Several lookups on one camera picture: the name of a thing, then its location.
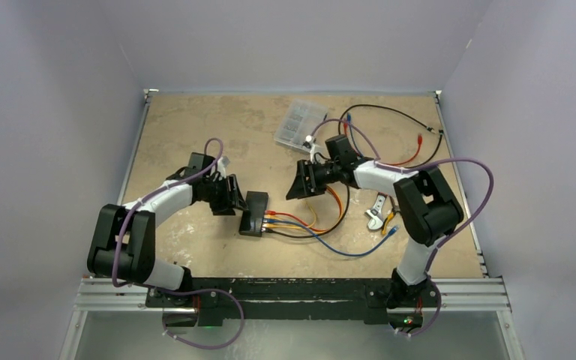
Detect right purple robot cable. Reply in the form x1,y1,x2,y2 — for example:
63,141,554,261
305,118,495,338

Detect blue ethernet cable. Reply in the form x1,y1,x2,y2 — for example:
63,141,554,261
345,112,366,155
262,216,399,258

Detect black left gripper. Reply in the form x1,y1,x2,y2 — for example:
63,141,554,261
201,174,248,215

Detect red ethernet cable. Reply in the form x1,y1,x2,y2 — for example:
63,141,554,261
264,186,344,235
341,118,425,167

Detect clear plastic parts box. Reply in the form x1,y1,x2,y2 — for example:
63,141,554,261
274,99,329,152

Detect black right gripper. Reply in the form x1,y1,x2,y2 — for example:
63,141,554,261
286,159,341,200

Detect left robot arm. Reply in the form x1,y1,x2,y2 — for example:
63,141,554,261
86,152,247,307

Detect aluminium frame rail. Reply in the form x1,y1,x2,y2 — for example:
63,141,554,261
74,278,511,312

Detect black ethernet cable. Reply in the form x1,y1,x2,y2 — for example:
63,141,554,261
337,104,446,170

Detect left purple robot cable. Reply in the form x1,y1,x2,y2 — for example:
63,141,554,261
111,137,245,350

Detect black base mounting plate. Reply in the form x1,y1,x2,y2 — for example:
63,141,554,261
146,277,440,327

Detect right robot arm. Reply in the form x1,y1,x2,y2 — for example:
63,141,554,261
286,135,464,305

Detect yellow handled pliers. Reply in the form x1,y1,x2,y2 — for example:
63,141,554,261
381,196,399,236

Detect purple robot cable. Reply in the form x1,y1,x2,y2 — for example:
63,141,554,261
111,137,245,350
305,118,495,338

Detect black network switch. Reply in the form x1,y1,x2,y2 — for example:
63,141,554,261
238,191,269,237

